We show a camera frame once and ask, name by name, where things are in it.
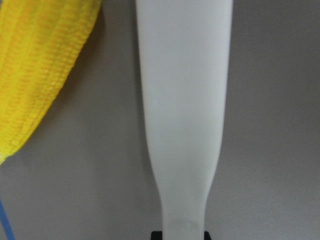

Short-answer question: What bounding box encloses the beige hand brush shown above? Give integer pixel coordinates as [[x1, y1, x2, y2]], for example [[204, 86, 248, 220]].
[[136, 0, 233, 240]]

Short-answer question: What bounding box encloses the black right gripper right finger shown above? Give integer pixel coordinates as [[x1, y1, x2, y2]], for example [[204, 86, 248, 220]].
[[203, 231, 212, 240]]

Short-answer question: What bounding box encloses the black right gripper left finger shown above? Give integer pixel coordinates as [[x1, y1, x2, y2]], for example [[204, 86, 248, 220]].
[[150, 231, 163, 240]]

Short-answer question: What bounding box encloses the yellow toy corn cob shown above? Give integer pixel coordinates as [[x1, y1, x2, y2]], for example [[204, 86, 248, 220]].
[[0, 0, 102, 162]]

